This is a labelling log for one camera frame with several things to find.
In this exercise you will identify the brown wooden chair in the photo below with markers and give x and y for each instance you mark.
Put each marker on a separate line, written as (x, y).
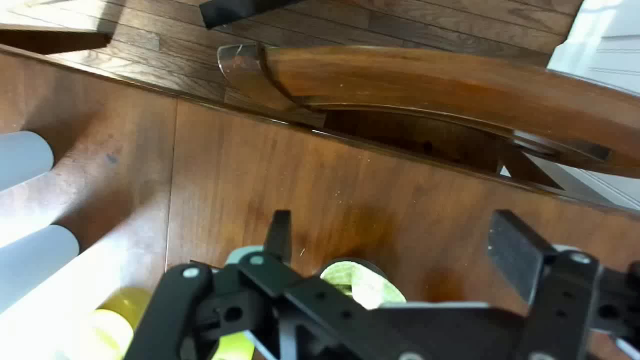
(541, 112)

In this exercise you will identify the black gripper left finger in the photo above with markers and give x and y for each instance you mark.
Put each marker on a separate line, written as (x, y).
(279, 238)

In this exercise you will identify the white tall cup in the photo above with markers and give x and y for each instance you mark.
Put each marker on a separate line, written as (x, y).
(30, 260)
(22, 157)

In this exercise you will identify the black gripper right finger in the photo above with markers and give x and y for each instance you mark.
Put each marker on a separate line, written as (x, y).
(519, 253)

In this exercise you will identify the yellow plastic bowl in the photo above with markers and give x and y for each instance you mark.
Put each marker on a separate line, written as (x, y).
(363, 285)

